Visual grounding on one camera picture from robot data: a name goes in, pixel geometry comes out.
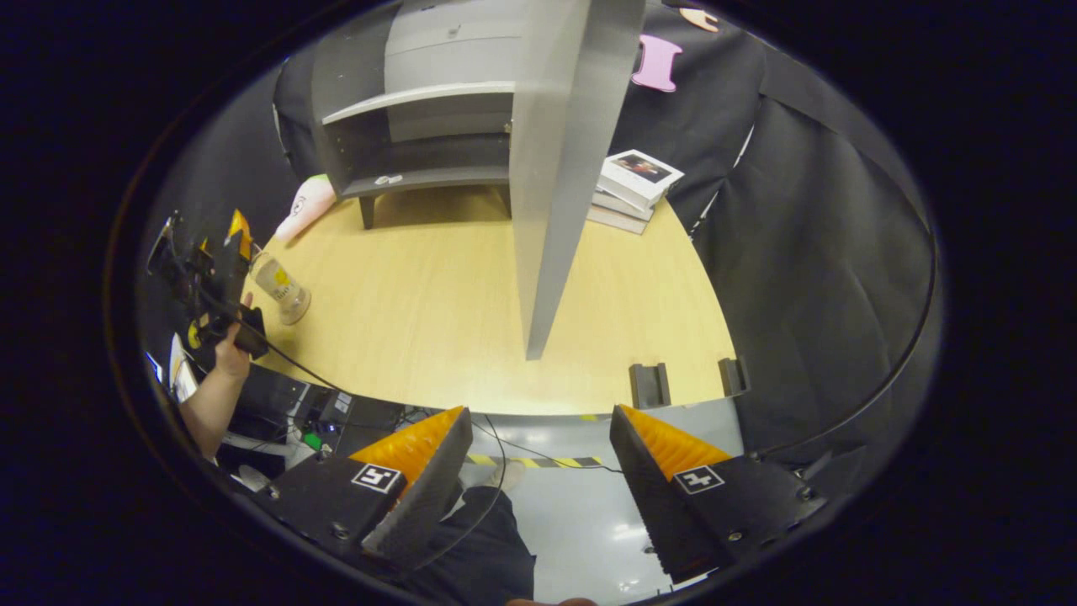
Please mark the dark grey cabinet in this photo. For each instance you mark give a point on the dark grey cabinet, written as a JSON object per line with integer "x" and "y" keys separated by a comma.
{"x": 345, "y": 76}

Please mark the person's light shoe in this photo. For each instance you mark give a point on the person's light shoe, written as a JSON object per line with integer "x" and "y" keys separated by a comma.
{"x": 507, "y": 475}

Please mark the pink plush toy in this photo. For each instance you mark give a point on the pink plush toy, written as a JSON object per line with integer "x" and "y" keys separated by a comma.
{"x": 307, "y": 206}

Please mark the light grey cabinet door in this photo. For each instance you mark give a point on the light grey cabinet door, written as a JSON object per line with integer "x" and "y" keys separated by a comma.
{"x": 572, "y": 168}

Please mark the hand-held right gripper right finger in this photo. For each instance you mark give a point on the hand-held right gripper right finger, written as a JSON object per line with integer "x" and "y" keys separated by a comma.
{"x": 652, "y": 505}

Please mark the grey cabinet shelf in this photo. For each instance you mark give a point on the grey cabinet shelf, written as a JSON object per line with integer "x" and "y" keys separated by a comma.
{"x": 421, "y": 97}

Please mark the clear plastic bottle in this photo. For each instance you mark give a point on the clear plastic bottle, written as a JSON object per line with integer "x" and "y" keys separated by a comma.
{"x": 286, "y": 290}

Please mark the person's dark trousers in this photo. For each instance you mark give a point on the person's dark trousers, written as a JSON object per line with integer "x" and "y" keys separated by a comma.
{"x": 488, "y": 555}

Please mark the plain white book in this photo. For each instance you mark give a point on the plain white book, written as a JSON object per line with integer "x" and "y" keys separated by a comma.
{"x": 610, "y": 220}
{"x": 614, "y": 204}

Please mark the black equipment box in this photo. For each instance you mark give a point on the black equipment box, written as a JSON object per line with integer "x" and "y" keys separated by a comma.
{"x": 269, "y": 396}

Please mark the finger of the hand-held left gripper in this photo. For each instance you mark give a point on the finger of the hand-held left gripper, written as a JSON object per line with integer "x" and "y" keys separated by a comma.
{"x": 239, "y": 236}

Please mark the black table clamp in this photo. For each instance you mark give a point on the black table clamp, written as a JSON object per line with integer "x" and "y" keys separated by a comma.
{"x": 734, "y": 379}
{"x": 649, "y": 391}

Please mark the white book photo cover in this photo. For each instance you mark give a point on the white book photo cover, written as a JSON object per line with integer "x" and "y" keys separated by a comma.
{"x": 639, "y": 172}

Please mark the white paper sheet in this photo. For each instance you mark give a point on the white paper sheet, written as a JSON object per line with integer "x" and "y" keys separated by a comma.
{"x": 181, "y": 383}

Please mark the yellow black floor tape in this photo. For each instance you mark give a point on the yellow black floor tape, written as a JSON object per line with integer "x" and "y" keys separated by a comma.
{"x": 538, "y": 462}

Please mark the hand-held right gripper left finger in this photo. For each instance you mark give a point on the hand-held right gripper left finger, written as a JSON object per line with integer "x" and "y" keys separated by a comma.
{"x": 433, "y": 497}

